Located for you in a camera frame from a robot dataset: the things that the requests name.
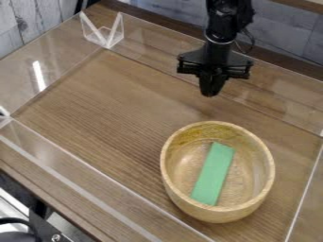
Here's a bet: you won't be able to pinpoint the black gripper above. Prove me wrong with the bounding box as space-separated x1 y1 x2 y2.
175 29 255 97

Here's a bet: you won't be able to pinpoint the green rectangular block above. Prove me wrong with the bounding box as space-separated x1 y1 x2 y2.
191 143 235 206

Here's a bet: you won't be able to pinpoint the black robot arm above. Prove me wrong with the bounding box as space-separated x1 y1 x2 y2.
176 0 255 97

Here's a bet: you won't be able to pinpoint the oval wooden bowl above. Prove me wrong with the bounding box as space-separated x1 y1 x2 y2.
160 121 275 223

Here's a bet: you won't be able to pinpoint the clear acrylic enclosure walls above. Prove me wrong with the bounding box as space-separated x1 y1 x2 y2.
0 10 323 242

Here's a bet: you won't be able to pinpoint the black table clamp bracket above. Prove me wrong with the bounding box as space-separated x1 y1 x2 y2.
29 211 64 242

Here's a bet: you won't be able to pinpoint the black cable lower left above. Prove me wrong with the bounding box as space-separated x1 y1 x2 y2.
0 215 42 242

